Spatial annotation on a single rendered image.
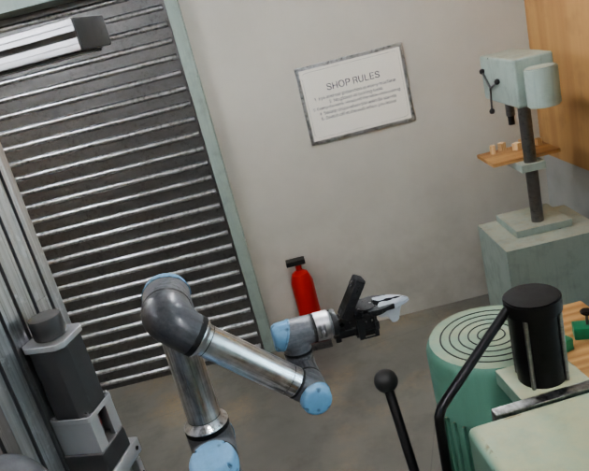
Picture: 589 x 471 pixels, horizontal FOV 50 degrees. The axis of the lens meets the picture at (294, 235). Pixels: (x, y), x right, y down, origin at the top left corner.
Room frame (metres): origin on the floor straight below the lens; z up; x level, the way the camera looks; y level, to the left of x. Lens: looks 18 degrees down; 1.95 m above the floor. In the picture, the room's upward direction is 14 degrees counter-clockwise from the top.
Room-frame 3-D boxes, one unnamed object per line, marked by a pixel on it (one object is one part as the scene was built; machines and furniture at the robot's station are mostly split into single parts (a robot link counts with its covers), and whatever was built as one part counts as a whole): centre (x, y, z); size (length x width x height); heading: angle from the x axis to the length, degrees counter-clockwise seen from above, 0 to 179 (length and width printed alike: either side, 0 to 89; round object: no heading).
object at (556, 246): (2.93, -1.21, 0.79); 0.62 x 0.48 x 1.58; 178
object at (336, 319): (1.46, -0.09, 1.21); 0.12 x 0.08 x 0.09; 97
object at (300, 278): (3.66, 0.03, 0.30); 0.19 x 0.18 x 0.60; 179
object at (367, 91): (3.74, -0.56, 1.48); 0.64 x 0.02 x 0.46; 89
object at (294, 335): (1.44, 0.06, 1.22); 0.11 x 0.08 x 0.09; 97
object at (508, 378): (0.59, -0.23, 1.53); 0.08 x 0.08 x 0.17; 4
